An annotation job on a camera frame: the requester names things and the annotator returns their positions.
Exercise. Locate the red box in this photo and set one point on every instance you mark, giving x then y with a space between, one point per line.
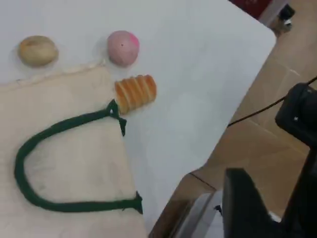
250 5

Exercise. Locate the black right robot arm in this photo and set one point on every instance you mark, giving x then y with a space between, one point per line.
294 114

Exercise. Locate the ridged golden bread roll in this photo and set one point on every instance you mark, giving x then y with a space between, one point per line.
136 93

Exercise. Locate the white canvas bag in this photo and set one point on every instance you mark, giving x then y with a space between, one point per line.
74 161

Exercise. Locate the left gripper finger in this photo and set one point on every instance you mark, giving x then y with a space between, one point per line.
242 210
304 213

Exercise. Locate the beige potato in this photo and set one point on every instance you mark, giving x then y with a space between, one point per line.
38 50

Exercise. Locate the black caster wheel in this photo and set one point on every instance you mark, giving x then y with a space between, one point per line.
287 15

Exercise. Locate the grey metal table leg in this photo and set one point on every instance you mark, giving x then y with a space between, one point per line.
198 218

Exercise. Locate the pink peach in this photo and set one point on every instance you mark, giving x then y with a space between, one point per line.
122 49

